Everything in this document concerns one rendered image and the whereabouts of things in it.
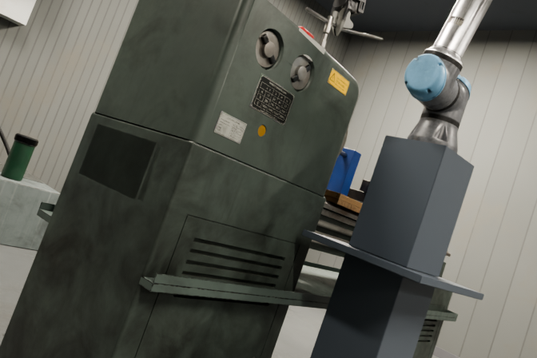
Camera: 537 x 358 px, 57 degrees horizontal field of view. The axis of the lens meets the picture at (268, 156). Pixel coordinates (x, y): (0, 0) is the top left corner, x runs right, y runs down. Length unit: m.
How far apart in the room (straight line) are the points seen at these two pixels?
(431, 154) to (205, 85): 0.66
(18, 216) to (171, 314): 2.22
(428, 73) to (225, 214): 0.66
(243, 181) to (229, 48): 0.34
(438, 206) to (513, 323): 3.29
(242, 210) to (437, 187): 0.54
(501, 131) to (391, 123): 1.19
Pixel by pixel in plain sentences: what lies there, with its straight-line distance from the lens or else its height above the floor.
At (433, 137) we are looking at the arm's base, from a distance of 1.50.
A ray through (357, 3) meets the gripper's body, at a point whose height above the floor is 1.53.
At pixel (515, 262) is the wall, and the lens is 4.73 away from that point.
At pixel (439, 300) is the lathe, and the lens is 2.83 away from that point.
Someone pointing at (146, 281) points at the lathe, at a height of 0.53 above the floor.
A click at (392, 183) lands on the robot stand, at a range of 1.48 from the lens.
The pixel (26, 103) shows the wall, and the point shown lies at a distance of 4.31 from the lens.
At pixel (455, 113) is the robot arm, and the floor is 1.22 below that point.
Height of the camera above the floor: 0.80
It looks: 5 degrees up
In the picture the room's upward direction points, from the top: 20 degrees clockwise
